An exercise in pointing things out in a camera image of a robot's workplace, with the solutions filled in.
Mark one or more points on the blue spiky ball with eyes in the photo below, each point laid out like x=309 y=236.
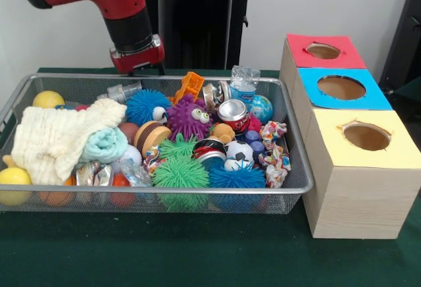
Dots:
x=237 y=178
x=144 y=106

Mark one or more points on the yellow foam ball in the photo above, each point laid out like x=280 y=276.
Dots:
x=47 y=99
x=14 y=178

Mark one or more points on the light blue cloth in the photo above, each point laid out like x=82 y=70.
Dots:
x=105 y=143

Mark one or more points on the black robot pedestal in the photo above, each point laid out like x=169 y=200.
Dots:
x=197 y=20

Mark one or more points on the cream white waffle cloth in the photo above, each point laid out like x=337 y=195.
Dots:
x=49 y=135

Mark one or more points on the dark green side tablecloth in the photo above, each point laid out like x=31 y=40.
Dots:
x=411 y=102

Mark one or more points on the toy hamburger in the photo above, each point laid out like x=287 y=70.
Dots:
x=151 y=137

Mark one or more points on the purple spiky ball with eyes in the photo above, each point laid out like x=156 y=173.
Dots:
x=187 y=119

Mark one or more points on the black upright panel stand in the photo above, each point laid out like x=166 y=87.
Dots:
x=404 y=37

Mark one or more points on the large green spiky ball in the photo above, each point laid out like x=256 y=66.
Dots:
x=180 y=175

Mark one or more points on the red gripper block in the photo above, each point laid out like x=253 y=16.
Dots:
x=138 y=56

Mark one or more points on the wooden box with three holes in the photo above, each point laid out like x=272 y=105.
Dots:
x=355 y=201

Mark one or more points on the small soccer ball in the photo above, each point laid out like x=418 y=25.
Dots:
x=238 y=152

